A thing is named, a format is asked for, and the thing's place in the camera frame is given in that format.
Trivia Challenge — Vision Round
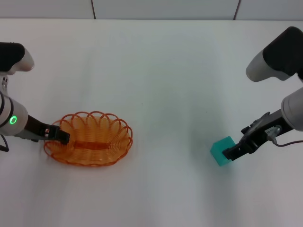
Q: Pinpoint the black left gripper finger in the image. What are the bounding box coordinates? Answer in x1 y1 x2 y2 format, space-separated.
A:
49 128 71 145

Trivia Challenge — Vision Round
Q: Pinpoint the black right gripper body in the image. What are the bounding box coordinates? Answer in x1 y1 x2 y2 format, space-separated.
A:
248 110 296 148

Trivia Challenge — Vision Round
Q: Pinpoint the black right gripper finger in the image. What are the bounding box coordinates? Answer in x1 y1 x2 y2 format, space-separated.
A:
223 141 259 162
237 126 256 146

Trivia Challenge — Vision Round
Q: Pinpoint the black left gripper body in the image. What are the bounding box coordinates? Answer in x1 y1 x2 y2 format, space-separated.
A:
23 113 60 143

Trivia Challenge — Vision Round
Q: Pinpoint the orange woven plastic basket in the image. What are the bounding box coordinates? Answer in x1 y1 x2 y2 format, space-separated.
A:
43 110 134 168

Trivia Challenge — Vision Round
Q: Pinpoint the thin right wrist cable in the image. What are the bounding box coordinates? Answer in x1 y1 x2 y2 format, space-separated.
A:
267 127 303 148

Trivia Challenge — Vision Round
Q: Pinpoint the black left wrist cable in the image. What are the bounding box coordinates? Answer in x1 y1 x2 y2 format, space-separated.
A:
0 135 10 152

